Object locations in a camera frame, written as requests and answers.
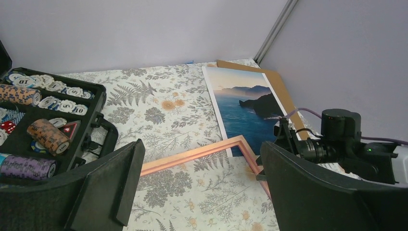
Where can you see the orange poker chip stack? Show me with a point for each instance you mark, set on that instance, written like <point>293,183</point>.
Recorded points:
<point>49,136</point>

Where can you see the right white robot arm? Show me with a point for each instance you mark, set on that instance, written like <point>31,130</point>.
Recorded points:
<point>379,160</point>

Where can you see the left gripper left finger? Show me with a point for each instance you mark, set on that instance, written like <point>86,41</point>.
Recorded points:
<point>97,196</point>

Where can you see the seascape photo print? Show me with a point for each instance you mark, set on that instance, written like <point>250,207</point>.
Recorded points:
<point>245,103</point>

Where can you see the red die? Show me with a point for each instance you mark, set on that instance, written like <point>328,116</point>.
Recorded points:
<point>8,126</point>

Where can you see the wooden picture frame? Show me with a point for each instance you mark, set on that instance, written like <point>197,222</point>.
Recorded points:
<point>171,161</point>

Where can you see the orange chip stack rear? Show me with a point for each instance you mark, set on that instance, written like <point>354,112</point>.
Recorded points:
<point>20,95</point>

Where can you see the purple poker chip stack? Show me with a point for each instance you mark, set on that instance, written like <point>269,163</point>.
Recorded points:
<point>14,166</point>

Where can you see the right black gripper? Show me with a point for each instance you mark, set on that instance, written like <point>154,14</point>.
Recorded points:
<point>327,148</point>

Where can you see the floral patterned table mat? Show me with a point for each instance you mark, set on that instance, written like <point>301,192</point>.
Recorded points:
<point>170,110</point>

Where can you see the brown cardboard backing board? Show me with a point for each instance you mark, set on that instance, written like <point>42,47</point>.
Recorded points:
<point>279,87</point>

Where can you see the black poker chip case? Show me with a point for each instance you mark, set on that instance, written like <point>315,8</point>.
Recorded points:
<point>73,106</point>

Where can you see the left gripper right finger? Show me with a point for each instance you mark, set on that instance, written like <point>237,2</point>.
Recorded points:
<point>308,197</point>

